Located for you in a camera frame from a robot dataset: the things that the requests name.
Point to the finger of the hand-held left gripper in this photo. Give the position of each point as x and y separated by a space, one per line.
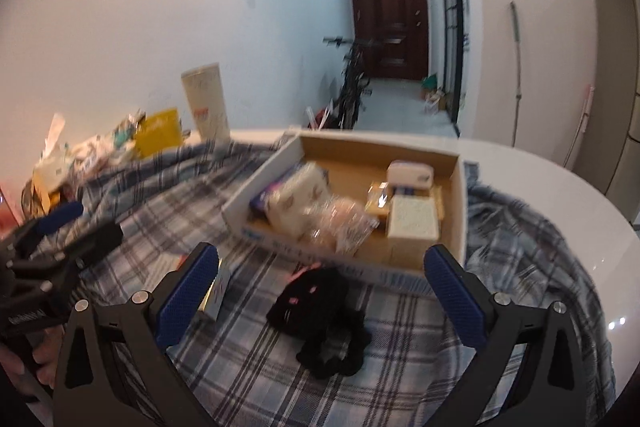
85 242
57 217

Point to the purple box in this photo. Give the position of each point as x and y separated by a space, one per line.
261 199

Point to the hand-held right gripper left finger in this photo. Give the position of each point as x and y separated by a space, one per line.
187 297

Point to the shallow cardboard box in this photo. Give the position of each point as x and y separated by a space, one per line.
350 162

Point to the beige refrigerator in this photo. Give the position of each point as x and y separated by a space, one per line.
615 82

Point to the dark red entrance door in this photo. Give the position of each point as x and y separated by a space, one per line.
390 17

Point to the white tissue pack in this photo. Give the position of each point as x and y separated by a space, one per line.
297 197

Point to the black bicycle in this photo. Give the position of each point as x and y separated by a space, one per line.
350 87

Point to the boxes beside entrance door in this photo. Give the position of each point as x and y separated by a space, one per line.
435 94

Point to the black cloth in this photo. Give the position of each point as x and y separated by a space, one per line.
315 312

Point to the person's left hand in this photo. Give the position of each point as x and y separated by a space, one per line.
45 357

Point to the white plastic bag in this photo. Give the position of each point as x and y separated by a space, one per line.
322 117

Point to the grey mop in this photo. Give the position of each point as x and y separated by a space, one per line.
516 72

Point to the pile of small packets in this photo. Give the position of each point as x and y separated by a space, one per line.
75 162

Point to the yellow bag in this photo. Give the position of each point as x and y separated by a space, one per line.
159 134

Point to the tall white tumbler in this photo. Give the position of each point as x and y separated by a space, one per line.
206 104

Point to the white oval case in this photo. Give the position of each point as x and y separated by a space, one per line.
411 174

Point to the white square box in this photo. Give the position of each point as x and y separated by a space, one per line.
412 218

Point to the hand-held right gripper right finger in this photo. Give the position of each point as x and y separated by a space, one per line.
457 297

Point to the blue plaid cloth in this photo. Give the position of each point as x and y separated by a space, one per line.
400 372

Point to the small white card box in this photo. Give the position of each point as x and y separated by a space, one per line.
217 294

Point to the clear plastic bag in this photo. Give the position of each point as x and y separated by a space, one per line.
345 224

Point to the black framed glass door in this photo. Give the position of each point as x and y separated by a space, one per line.
452 17

